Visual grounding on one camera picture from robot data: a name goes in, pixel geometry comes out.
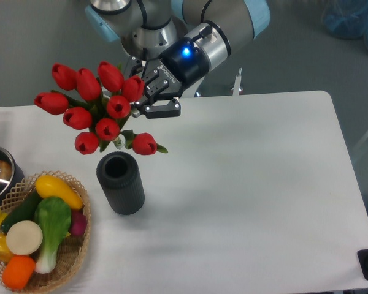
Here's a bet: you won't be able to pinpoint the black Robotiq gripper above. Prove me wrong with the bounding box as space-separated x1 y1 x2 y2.
123 38 209 119

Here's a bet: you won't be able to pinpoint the red tulip bouquet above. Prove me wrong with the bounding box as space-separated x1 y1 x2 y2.
34 61 167 156

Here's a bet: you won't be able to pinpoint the orange fruit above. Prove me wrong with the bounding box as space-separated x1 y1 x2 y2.
2 255 36 290

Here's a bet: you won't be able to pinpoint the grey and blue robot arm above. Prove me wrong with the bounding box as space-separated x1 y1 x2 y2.
85 1 270 119

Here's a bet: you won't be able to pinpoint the dark grey ribbed vase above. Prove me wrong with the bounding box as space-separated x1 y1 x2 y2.
96 151 145 215

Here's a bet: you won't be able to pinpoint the yellow squash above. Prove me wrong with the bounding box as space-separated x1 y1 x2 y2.
34 175 83 211

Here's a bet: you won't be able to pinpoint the purple red radish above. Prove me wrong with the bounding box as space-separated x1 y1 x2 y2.
69 210 87 236

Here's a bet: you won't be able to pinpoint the green bok choy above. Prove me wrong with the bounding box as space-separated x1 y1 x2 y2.
34 197 71 274

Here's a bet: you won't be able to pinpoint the dark green cucumber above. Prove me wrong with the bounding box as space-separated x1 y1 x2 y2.
0 190 42 234

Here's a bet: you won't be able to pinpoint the woven wicker basket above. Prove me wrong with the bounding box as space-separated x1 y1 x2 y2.
0 171 91 293

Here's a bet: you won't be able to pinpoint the blue plastic bag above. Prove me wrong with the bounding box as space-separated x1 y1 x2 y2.
321 1 368 50

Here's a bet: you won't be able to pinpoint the yellow bell pepper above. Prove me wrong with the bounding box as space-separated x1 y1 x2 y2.
0 233 15 263

